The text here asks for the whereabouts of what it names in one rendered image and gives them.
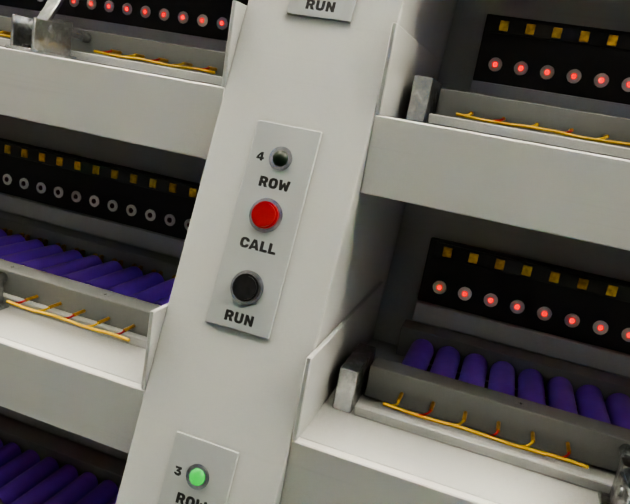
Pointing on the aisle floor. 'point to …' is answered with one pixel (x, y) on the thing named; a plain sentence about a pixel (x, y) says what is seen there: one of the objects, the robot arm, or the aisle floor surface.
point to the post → (201, 394)
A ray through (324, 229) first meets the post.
